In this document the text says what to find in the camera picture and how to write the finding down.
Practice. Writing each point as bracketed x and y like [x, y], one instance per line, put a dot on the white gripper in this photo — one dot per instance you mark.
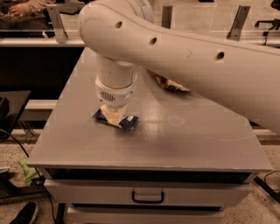
[115, 95]

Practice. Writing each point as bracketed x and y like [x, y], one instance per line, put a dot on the blue rxbar blueberry wrapper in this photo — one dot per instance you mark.
[126, 123]

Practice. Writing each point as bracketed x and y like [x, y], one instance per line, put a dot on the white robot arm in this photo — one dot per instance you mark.
[238, 76]

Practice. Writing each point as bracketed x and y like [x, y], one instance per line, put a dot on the brown chip bag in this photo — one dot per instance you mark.
[168, 85]

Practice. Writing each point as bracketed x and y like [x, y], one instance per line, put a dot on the green crumpled bag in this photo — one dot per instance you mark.
[30, 174]

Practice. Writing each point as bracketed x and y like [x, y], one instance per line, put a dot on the grey upper drawer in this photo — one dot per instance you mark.
[119, 192]

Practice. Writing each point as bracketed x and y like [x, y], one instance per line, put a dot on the grey drawer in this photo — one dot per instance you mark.
[98, 215]
[119, 192]

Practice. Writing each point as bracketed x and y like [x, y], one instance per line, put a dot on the black side table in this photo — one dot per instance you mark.
[12, 105]

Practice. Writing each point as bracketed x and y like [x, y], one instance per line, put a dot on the grey lower drawer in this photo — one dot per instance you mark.
[98, 215]

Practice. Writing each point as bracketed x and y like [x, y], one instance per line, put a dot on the black shoe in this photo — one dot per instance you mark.
[27, 215]

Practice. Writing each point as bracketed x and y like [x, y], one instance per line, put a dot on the seated person in background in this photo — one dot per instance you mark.
[24, 15]

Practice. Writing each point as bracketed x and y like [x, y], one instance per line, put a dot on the black drawer handle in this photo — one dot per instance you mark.
[139, 198]

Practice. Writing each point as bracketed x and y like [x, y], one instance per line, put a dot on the left metal glass bracket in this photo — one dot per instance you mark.
[58, 27]

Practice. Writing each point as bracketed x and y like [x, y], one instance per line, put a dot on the metal glass bracket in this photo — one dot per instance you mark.
[239, 21]
[167, 16]
[58, 27]

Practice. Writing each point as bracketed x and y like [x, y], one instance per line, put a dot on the middle metal glass bracket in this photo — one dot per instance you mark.
[167, 16]

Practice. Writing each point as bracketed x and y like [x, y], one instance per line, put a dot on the right metal glass bracket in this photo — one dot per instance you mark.
[239, 21]

